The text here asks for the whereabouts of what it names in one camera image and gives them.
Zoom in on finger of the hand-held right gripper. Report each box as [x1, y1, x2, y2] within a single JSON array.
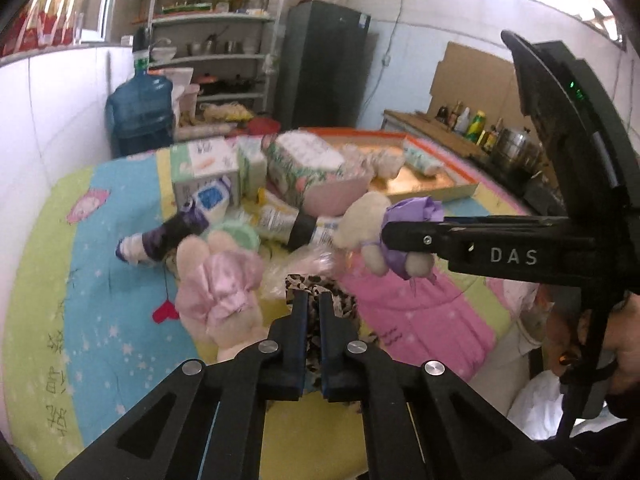
[[381, 216, 571, 261]]

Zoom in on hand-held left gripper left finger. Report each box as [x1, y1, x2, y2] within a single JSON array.
[[55, 291, 311, 480]]

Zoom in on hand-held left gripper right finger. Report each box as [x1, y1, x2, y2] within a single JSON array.
[[319, 291, 571, 480]]

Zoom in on orange-edged cardboard box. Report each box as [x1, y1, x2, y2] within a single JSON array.
[[300, 127, 481, 203]]

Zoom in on leopard print cloth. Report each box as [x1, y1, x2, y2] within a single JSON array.
[[285, 272, 361, 396]]

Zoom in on plush bear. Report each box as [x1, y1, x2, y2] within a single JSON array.
[[175, 232, 268, 361], [334, 191, 446, 281]]

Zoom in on green sponge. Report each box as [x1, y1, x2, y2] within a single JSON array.
[[205, 217, 263, 261]]

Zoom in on person's right hand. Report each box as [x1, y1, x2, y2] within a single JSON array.
[[605, 292, 640, 396]]

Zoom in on black gas stove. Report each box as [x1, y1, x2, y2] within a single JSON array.
[[520, 170, 566, 213]]

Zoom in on clear plastic bag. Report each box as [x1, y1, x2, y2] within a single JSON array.
[[262, 250, 346, 303]]

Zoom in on steel steamer pot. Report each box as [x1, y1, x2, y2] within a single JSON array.
[[492, 127, 543, 173]]

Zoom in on small white tissue pack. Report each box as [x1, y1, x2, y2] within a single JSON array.
[[402, 140, 446, 176]]

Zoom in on pink box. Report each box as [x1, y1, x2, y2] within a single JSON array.
[[300, 170, 376, 217]]

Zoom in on grey kitchen counter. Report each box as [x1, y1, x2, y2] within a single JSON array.
[[382, 109, 566, 216]]

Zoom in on plush bear in pink dress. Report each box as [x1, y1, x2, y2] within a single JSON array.
[[175, 232, 268, 361]]

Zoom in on small dark bottle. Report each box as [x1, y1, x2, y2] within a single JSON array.
[[484, 119, 503, 153]]

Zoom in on wooden cutting board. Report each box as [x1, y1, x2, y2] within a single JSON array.
[[385, 110, 483, 157]]

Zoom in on green bottle with yellow cap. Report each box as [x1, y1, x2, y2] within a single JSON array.
[[466, 110, 487, 143]]

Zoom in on white bottle with black cap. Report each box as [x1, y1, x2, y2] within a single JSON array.
[[255, 189, 348, 251]]

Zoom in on floral tissue pack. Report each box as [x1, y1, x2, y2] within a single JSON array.
[[262, 130, 348, 206]]

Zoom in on dark purple bottle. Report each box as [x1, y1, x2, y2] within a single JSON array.
[[115, 210, 211, 266]]

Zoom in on red plastic basket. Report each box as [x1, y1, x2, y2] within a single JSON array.
[[247, 117, 282, 136]]

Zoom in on dark grey fridge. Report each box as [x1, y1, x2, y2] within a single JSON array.
[[275, 0, 381, 131]]

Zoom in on green and white carton box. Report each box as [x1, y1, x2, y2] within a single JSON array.
[[170, 139, 246, 221]]

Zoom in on egg tray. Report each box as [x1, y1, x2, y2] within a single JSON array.
[[200, 102, 251, 122]]

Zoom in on black pan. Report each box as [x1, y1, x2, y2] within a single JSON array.
[[220, 74, 261, 90]]

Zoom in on pink plastic bin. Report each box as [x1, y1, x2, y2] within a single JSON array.
[[181, 85, 202, 117]]

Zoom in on blue water jug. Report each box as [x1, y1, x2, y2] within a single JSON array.
[[105, 67, 176, 158]]

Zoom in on white and green rice bag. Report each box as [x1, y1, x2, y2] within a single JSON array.
[[159, 67, 195, 111]]

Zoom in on green metal shelf rack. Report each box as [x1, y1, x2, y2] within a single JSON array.
[[145, 0, 288, 126]]

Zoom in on green tray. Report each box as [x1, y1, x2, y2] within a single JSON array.
[[161, 2, 213, 14]]

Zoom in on water jug pump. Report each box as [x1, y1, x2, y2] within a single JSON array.
[[131, 25, 153, 71]]

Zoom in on cardboard wall sheets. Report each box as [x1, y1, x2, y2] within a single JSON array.
[[427, 41, 541, 131]]

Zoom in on wall cable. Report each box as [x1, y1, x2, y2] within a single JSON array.
[[365, 0, 418, 111]]

